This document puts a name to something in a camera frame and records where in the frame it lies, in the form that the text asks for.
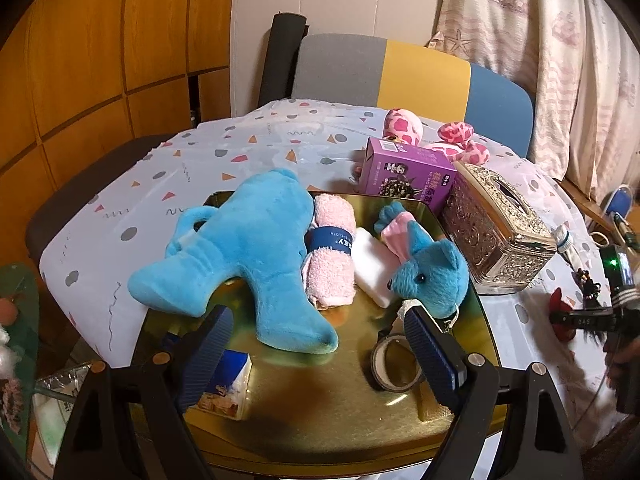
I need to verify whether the grey yellow blue chair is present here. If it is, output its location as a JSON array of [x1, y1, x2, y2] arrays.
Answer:
[[290, 34, 535, 158]]

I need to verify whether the person's right hand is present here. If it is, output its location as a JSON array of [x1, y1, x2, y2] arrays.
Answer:
[[603, 337, 640, 367]]

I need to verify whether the black keychain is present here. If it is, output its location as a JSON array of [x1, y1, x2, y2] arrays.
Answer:
[[574, 266, 601, 307]]

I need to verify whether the blue tissue packet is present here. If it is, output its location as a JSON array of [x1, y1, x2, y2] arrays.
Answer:
[[192, 349, 252, 421]]

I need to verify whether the small blue plush elephant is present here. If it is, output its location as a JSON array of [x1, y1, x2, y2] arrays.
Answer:
[[374, 201, 471, 320]]

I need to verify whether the red dressed plush doll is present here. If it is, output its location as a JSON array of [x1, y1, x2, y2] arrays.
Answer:
[[549, 287, 576, 343]]

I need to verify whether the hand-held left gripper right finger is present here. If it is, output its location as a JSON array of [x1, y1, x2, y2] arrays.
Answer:
[[404, 305, 583, 480]]

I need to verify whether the purple cardboard box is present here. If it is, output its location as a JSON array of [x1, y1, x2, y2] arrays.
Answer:
[[357, 136, 457, 216]]

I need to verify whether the pink spotted plush toy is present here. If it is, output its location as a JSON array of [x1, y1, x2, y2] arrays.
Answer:
[[382, 108, 490, 167]]

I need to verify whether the glass side table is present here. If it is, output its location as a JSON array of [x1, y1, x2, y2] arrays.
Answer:
[[0, 262, 41, 461]]

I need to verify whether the cream towel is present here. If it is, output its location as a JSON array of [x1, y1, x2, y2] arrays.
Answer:
[[354, 227, 401, 309]]

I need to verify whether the white small bottle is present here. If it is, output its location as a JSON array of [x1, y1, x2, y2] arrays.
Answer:
[[552, 225, 585, 267]]

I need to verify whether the tape roll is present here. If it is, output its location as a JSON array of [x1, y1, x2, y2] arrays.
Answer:
[[371, 334, 426, 393]]

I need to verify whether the clear plastic bag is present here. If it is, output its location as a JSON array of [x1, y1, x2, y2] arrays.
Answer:
[[32, 362, 101, 461]]

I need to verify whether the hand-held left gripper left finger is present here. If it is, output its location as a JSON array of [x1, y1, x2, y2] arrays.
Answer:
[[52, 305, 235, 480]]

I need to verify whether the ornate silver tissue box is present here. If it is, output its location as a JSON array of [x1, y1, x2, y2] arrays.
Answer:
[[440, 161, 558, 295]]

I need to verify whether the gold tray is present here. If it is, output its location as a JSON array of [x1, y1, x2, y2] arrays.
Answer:
[[132, 191, 511, 465]]

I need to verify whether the black chair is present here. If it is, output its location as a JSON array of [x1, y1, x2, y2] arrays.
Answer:
[[25, 135, 173, 261]]

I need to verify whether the large blue plush toy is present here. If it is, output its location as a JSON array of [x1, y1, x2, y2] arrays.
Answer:
[[127, 169, 340, 356]]

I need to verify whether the pink printed curtain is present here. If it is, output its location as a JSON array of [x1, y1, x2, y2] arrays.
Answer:
[[425, 0, 640, 206]]

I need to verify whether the pink towel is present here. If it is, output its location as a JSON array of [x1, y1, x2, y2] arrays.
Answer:
[[302, 193, 357, 310]]

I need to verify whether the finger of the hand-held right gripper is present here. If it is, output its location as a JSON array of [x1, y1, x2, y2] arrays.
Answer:
[[550, 310, 618, 333]]

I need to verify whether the black padded post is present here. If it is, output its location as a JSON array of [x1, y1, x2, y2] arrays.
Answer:
[[257, 12, 307, 107]]

